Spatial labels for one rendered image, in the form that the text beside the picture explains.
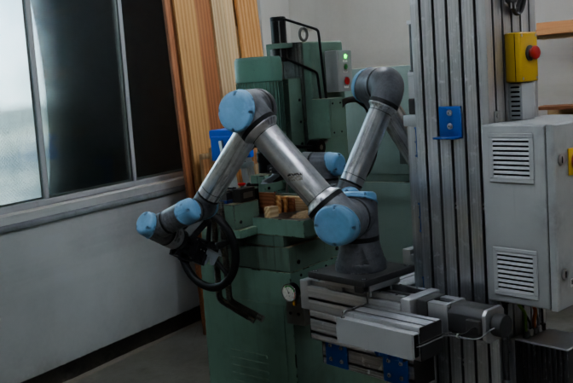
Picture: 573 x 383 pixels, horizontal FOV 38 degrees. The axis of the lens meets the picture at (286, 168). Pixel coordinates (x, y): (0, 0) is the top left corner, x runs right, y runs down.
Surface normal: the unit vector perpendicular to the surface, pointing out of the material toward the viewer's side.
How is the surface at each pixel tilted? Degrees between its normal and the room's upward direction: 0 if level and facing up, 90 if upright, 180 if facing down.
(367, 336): 90
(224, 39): 86
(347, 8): 90
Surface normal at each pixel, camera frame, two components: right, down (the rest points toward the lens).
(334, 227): -0.31, 0.22
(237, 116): -0.48, 0.03
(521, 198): -0.73, 0.12
